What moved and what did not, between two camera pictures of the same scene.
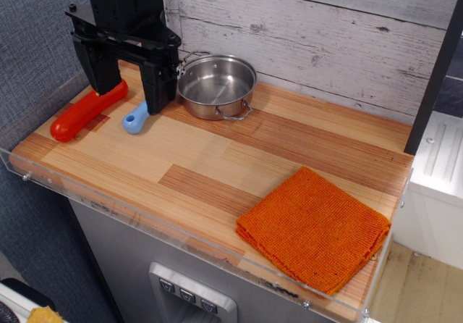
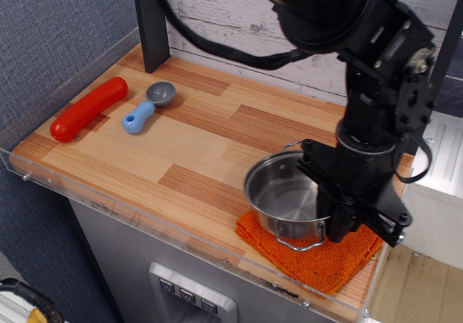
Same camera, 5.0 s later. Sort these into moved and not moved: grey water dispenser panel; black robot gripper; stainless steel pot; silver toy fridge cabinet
Moved: stainless steel pot; black robot gripper
Not moved: silver toy fridge cabinet; grey water dispenser panel
